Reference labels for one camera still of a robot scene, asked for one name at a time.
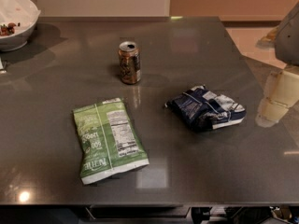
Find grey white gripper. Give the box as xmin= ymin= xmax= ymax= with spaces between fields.
xmin=255 ymin=2 xmax=299 ymax=128

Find blue chip bag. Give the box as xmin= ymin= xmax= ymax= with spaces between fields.
xmin=164 ymin=85 xmax=247 ymax=132

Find green chip bag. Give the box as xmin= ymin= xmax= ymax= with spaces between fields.
xmin=73 ymin=98 xmax=150 ymax=185

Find brown soda can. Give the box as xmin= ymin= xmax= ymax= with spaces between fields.
xmin=119 ymin=41 xmax=141 ymax=85

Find white bowl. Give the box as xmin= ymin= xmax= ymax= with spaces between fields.
xmin=0 ymin=0 xmax=40 ymax=51

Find food pieces in bowl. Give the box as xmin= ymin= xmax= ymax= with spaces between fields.
xmin=0 ymin=22 xmax=21 ymax=36

